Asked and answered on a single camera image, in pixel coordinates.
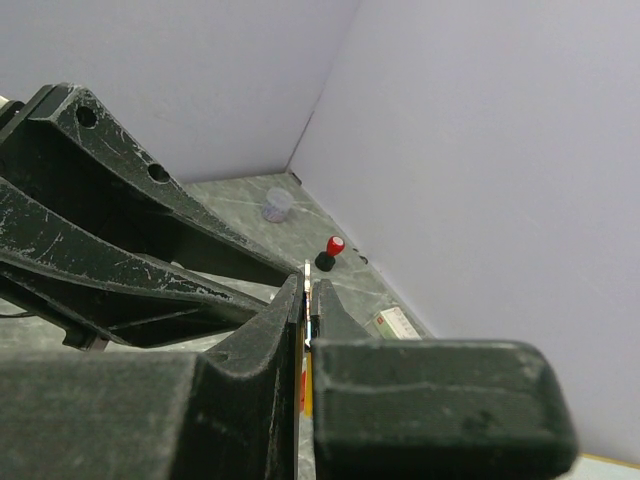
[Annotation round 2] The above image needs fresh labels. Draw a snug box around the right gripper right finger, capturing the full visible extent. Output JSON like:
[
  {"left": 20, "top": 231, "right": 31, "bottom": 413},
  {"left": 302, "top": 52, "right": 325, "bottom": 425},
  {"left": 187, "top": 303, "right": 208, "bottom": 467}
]
[{"left": 310, "top": 280, "right": 579, "bottom": 479}]

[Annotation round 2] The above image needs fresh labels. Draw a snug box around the yellow capped key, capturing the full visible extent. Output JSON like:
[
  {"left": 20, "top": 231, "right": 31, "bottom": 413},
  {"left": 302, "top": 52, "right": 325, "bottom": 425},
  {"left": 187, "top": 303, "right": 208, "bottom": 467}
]
[{"left": 300, "top": 350, "right": 313, "bottom": 418}]

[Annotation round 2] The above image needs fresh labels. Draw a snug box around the clear plastic cup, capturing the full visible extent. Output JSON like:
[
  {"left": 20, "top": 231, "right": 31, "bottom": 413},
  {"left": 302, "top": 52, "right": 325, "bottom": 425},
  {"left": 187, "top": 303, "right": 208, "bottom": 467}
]
[{"left": 261, "top": 187, "right": 294, "bottom": 223}]

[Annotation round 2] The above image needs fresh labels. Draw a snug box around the white green cardboard box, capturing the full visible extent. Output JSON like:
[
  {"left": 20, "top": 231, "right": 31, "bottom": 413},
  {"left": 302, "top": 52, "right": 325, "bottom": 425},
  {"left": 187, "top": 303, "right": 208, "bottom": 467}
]
[{"left": 373, "top": 307, "right": 421, "bottom": 340}]

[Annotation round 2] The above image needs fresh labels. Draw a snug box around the red black stamp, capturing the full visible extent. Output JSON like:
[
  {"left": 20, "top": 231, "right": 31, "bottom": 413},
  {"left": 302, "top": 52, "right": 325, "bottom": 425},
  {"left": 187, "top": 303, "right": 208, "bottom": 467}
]
[{"left": 314, "top": 236, "right": 345, "bottom": 272}]

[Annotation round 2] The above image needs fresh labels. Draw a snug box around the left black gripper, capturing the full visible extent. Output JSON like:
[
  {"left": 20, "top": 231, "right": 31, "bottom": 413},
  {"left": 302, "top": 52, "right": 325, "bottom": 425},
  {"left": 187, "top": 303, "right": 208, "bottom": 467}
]
[{"left": 1, "top": 84, "right": 295, "bottom": 351}]

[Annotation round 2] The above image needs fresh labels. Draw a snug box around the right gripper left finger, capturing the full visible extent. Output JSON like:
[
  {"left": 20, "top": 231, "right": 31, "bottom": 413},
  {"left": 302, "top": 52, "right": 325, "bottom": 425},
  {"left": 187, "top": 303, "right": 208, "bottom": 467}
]
[{"left": 1, "top": 275, "right": 303, "bottom": 479}]

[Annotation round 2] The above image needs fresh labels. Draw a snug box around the silver key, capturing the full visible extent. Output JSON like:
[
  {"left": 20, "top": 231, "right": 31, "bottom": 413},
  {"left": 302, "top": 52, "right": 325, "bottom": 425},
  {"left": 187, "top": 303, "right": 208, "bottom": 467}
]
[{"left": 303, "top": 260, "right": 318, "bottom": 352}]

